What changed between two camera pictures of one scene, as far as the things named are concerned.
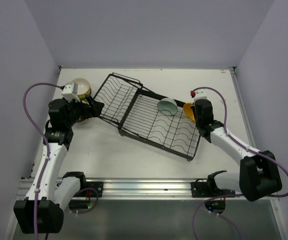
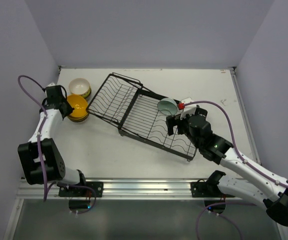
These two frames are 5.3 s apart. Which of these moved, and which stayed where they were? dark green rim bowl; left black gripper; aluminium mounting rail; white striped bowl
Moved: left black gripper
Stayed: aluminium mounting rail; dark green rim bowl; white striped bowl
